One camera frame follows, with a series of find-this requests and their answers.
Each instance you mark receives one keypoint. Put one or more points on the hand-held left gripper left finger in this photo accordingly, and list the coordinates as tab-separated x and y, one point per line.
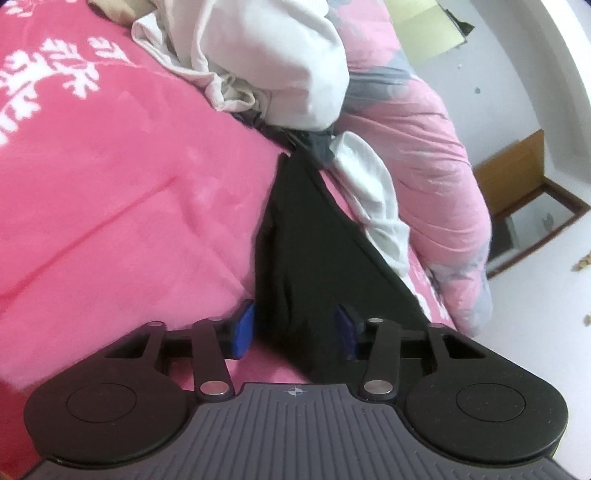
244	330

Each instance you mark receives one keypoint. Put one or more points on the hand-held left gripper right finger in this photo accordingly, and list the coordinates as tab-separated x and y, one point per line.
346	333

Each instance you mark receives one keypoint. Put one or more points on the black garment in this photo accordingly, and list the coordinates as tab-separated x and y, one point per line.
314	254

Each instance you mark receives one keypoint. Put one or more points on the small white garment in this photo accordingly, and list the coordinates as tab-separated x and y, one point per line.
369	184

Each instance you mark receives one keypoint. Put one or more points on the dark grey garment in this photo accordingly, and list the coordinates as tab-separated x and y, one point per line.
318	143

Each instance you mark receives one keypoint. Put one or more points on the pink floral blanket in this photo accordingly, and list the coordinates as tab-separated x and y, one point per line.
115	184

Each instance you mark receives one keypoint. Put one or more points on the pink and grey quilt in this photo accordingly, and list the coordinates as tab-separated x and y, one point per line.
425	152

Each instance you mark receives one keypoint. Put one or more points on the wooden chair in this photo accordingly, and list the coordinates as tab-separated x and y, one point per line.
508	170

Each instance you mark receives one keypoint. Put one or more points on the large white garment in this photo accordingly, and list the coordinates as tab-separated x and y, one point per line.
277	60

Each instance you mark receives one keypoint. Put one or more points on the pale yellow wardrobe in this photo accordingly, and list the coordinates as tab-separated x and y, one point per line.
420	27

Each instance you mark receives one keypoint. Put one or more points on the beige cloth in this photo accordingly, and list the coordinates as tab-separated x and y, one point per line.
115	9

